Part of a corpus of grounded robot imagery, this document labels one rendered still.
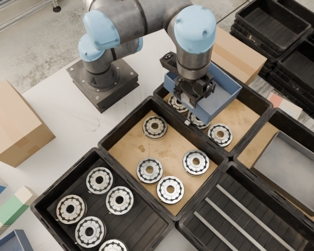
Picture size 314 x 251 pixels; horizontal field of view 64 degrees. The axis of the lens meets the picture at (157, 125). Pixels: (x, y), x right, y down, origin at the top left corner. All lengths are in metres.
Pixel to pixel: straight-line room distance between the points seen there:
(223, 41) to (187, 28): 0.85
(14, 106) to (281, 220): 1.16
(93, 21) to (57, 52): 2.02
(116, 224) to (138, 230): 0.08
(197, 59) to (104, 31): 0.18
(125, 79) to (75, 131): 0.34
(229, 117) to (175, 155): 0.29
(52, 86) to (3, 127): 0.35
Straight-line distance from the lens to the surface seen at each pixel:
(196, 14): 0.49
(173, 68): 0.66
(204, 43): 0.48
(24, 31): 2.80
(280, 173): 1.11
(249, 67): 1.25
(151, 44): 1.48
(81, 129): 1.25
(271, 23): 2.05
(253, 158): 1.09
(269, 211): 1.07
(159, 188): 0.96
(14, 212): 1.19
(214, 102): 0.86
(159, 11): 0.53
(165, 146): 1.03
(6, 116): 1.22
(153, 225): 0.98
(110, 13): 0.52
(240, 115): 1.14
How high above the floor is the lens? 1.81
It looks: 67 degrees down
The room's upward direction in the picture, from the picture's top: straight up
